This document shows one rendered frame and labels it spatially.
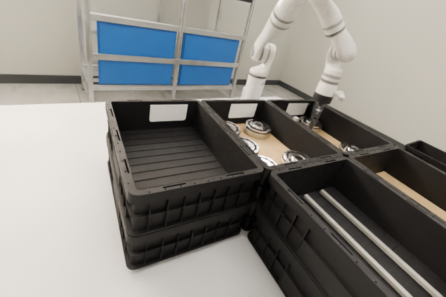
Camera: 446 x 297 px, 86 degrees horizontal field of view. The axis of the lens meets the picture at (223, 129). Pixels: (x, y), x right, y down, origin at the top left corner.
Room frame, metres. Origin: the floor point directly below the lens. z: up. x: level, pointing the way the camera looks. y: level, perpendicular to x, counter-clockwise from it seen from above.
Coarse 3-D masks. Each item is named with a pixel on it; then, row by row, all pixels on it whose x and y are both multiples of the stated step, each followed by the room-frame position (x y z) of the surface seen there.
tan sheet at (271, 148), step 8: (240, 128) 0.84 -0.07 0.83; (240, 136) 0.78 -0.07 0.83; (248, 136) 0.79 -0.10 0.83; (272, 136) 0.84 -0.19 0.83; (264, 144) 0.76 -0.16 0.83; (272, 144) 0.77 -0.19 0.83; (280, 144) 0.79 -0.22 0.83; (264, 152) 0.70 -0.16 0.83; (272, 152) 0.71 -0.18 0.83; (280, 152) 0.73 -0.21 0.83
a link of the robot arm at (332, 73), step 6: (330, 48) 1.00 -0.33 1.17; (330, 54) 0.99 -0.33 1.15; (330, 60) 0.99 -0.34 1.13; (336, 60) 1.00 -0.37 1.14; (330, 66) 0.97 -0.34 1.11; (336, 66) 0.98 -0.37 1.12; (324, 72) 0.97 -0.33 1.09; (330, 72) 0.95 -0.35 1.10; (336, 72) 0.94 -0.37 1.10; (342, 72) 0.96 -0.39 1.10; (324, 78) 0.96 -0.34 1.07; (330, 78) 0.95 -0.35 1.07; (336, 78) 0.94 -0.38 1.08; (336, 84) 0.95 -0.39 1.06
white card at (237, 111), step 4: (232, 104) 0.85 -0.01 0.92; (236, 104) 0.86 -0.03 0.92; (240, 104) 0.87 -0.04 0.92; (244, 104) 0.88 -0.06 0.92; (248, 104) 0.89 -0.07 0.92; (252, 104) 0.90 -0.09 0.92; (256, 104) 0.91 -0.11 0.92; (232, 108) 0.85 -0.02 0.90; (236, 108) 0.86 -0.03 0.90; (240, 108) 0.87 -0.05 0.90; (244, 108) 0.88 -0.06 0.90; (248, 108) 0.89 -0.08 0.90; (252, 108) 0.90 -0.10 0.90; (232, 112) 0.85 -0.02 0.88; (236, 112) 0.86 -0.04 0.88; (240, 112) 0.87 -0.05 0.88; (244, 112) 0.88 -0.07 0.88; (248, 112) 0.90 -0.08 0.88; (252, 112) 0.91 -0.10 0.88; (228, 116) 0.84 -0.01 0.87; (232, 116) 0.85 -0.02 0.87; (236, 116) 0.87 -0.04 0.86; (240, 116) 0.88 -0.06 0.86; (244, 116) 0.89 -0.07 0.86; (248, 116) 0.90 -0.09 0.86; (252, 116) 0.91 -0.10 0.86
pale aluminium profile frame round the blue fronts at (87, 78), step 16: (80, 0) 2.54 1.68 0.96; (160, 0) 3.05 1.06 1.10; (80, 16) 2.54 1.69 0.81; (160, 16) 3.06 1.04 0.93; (80, 32) 2.54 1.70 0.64; (96, 32) 2.09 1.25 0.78; (80, 48) 2.53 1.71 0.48; (176, 48) 2.55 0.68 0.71; (240, 48) 3.06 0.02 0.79; (80, 64) 2.52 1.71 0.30; (96, 64) 2.64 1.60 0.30; (176, 64) 2.53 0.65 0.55; (192, 64) 2.63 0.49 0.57; (208, 64) 2.75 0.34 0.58; (224, 64) 2.89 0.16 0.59; (240, 64) 3.07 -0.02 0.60; (96, 80) 2.62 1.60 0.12; (176, 80) 2.54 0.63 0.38; (224, 96) 3.14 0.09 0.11
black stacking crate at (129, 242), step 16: (112, 176) 0.53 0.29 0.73; (240, 208) 0.43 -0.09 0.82; (192, 224) 0.36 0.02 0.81; (208, 224) 0.39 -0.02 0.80; (224, 224) 0.43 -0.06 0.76; (128, 240) 0.30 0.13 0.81; (144, 240) 0.30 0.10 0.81; (160, 240) 0.33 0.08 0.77; (176, 240) 0.35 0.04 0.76; (192, 240) 0.38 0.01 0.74; (208, 240) 0.41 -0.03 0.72; (128, 256) 0.32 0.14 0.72; (144, 256) 0.31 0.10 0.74; (160, 256) 0.33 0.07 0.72
